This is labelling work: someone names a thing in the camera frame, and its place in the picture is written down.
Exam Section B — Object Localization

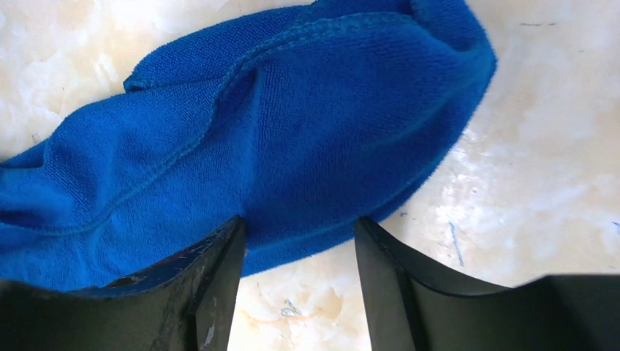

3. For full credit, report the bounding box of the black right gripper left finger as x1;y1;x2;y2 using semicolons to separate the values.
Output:
1;216;246;350

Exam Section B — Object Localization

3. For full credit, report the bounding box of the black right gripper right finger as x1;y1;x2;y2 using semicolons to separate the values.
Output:
354;217;619;351

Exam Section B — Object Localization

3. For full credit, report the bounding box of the blue towel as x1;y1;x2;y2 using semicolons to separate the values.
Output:
1;1;496;291

